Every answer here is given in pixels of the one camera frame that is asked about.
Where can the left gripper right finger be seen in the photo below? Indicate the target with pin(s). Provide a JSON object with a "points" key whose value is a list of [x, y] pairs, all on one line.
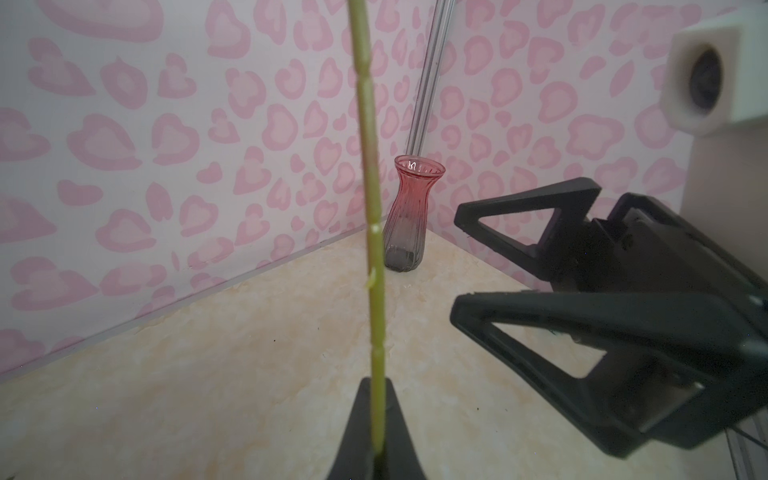
{"points": [[400, 460]]}

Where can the blue rose stem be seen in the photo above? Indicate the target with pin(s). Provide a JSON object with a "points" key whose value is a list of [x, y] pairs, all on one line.
{"points": [[375, 285]]}

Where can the red glass vase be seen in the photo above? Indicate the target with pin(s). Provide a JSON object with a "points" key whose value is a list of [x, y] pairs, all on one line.
{"points": [[405, 229]]}

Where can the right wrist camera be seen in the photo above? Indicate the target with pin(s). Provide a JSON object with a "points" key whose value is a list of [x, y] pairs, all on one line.
{"points": [[716, 74]]}

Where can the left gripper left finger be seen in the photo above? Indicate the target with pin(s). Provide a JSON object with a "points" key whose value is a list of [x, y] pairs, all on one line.
{"points": [[355, 457]]}

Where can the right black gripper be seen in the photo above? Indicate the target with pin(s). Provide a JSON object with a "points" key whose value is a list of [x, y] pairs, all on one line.
{"points": [[681, 327]]}

